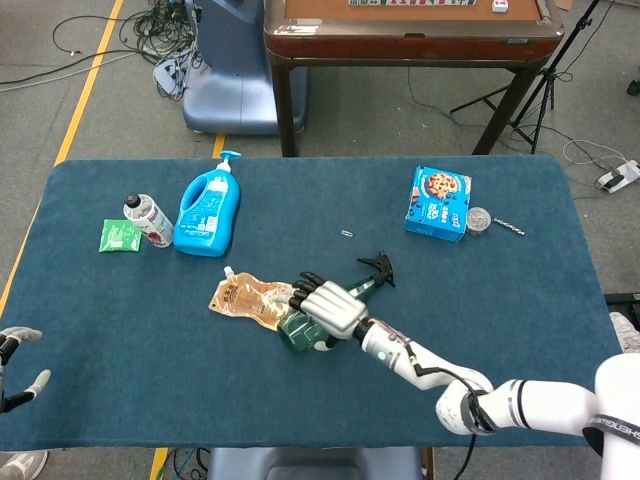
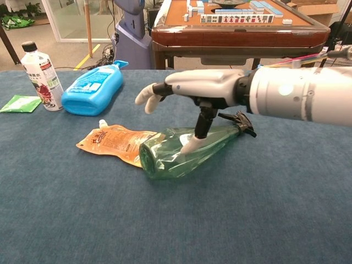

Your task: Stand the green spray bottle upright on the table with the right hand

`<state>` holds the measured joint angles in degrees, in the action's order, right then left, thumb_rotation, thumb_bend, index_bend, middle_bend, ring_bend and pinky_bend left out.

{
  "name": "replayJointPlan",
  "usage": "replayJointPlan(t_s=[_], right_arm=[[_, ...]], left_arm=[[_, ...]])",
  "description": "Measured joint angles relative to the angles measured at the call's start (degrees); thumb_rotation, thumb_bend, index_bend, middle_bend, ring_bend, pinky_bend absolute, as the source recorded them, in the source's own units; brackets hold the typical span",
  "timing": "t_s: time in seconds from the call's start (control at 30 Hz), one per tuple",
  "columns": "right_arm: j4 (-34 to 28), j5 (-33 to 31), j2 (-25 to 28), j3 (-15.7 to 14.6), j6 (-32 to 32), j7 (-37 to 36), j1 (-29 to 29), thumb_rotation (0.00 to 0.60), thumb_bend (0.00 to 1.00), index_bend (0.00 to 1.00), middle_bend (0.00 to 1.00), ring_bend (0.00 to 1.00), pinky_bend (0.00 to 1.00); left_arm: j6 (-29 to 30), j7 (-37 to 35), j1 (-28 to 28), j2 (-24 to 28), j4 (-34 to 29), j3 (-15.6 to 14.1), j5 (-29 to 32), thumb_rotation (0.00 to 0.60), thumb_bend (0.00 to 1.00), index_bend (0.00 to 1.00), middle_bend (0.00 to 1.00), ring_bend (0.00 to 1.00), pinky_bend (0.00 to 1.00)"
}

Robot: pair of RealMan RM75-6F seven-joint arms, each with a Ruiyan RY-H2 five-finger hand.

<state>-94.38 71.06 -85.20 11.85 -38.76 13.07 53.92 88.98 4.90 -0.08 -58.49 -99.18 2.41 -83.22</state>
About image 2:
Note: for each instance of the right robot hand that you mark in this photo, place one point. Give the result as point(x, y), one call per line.
point(209, 82)

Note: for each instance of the green transparent spray bottle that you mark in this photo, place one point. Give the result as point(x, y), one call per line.
point(165, 162)

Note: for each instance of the blue detergent pump bottle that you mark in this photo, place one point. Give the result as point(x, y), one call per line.
point(90, 90)

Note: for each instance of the white drink bottle black cap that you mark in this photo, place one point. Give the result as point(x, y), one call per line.
point(41, 79)

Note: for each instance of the brown mahjong table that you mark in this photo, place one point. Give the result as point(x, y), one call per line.
point(233, 38)

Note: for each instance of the white blue mahjong tile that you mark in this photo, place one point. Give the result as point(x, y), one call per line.
point(286, 22)

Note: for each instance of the orange spout pouch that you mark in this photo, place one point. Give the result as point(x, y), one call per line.
point(110, 140)

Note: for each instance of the wooden pole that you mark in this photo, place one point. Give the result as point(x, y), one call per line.
point(88, 33)

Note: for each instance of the brown cardboard box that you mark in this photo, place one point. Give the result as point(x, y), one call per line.
point(321, 13)

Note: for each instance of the black tripod stand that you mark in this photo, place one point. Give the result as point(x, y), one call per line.
point(343, 11)

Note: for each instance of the blue felt table cloth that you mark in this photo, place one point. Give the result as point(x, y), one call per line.
point(82, 220)

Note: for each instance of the green sachet packet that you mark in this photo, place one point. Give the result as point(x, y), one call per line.
point(19, 104)

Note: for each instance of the green bag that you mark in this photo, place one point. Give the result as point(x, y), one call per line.
point(16, 22)

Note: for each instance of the black slanted leg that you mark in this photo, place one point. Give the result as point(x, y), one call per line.
point(8, 45)

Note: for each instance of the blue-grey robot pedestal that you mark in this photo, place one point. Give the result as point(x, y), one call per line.
point(132, 49)

